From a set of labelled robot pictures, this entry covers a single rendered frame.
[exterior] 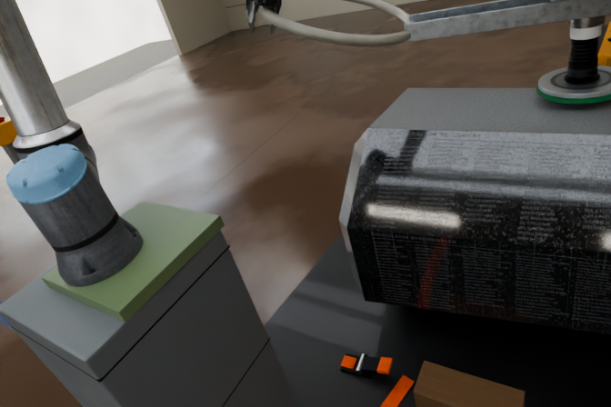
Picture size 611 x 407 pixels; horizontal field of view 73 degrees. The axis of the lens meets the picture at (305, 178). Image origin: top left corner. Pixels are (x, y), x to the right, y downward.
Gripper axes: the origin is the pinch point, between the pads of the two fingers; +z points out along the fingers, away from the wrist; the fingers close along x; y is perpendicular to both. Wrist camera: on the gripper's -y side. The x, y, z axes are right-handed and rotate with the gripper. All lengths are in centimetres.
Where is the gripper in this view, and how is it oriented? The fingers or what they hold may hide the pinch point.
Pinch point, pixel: (262, 28)
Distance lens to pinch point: 135.0
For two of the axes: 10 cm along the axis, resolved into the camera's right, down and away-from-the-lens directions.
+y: 1.9, 6.2, -7.6
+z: -1.2, 7.9, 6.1
